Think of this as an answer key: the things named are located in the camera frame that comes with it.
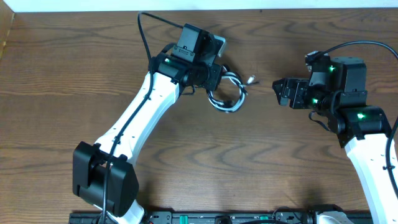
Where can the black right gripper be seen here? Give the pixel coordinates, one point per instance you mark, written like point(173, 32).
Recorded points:
point(296, 93)

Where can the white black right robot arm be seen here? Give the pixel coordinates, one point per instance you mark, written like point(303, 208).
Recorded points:
point(336, 90)

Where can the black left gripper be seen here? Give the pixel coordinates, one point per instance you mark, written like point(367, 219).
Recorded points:
point(216, 77)

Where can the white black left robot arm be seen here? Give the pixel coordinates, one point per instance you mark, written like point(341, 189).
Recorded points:
point(103, 172)

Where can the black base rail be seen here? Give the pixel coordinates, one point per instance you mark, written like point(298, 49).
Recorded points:
point(212, 218)

